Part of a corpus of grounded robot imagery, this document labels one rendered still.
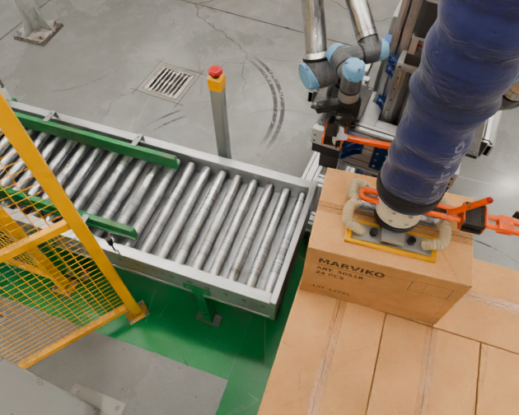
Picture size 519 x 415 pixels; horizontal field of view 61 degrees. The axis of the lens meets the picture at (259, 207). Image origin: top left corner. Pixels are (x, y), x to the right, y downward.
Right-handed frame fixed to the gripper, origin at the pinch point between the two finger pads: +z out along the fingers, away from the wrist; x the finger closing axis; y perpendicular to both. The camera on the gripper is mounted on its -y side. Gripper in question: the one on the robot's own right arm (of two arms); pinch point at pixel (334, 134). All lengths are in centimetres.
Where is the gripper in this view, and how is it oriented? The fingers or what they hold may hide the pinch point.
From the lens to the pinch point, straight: 183.8
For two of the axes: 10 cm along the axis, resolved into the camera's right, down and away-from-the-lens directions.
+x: 2.7, -8.0, 5.3
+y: 9.6, 2.2, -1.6
